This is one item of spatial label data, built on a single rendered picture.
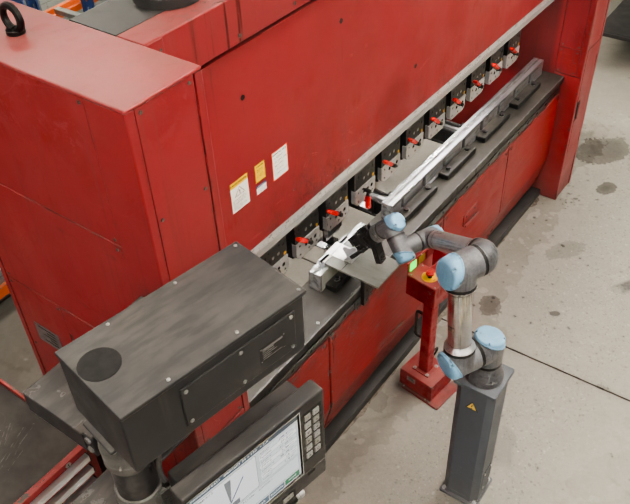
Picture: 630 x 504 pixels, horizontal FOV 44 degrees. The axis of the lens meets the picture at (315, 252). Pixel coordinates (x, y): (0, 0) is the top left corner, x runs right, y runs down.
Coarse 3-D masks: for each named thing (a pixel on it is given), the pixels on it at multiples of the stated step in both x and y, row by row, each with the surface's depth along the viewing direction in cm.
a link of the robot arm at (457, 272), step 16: (448, 256) 262; (464, 256) 261; (480, 256) 262; (448, 272) 261; (464, 272) 259; (480, 272) 262; (448, 288) 263; (464, 288) 263; (448, 304) 273; (464, 304) 269; (448, 320) 277; (464, 320) 273; (448, 336) 281; (464, 336) 277; (448, 352) 282; (464, 352) 280; (480, 352) 286; (448, 368) 284; (464, 368) 283
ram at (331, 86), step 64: (320, 0) 248; (384, 0) 280; (448, 0) 322; (512, 0) 379; (256, 64) 233; (320, 64) 261; (384, 64) 298; (448, 64) 346; (256, 128) 245; (320, 128) 277; (384, 128) 318; (256, 192) 258
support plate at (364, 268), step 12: (372, 252) 327; (336, 264) 322; (348, 264) 322; (360, 264) 322; (372, 264) 321; (384, 264) 321; (396, 264) 321; (360, 276) 316; (372, 276) 316; (384, 276) 316
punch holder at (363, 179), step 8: (368, 168) 319; (360, 176) 316; (368, 176) 321; (352, 184) 315; (360, 184) 318; (368, 184) 324; (352, 192) 318; (360, 192) 320; (352, 200) 320; (360, 200) 323
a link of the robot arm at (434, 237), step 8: (416, 232) 302; (424, 232) 301; (432, 232) 298; (440, 232) 295; (424, 240) 300; (432, 240) 295; (440, 240) 291; (448, 240) 287; (456, 240) 283; (464, 240) 280; (472, 240) 274; (480, 240) 270; (488, 240) 271; (424, 248) 302; (432, 248) 300; (440, 248) 292; (448, 248) 286; (456, 248) 282; (488, 248) 264; (496, 248) 268; (488, 256) 263; (496, 256) 265; (496, 264) 266; (488, 272) 265
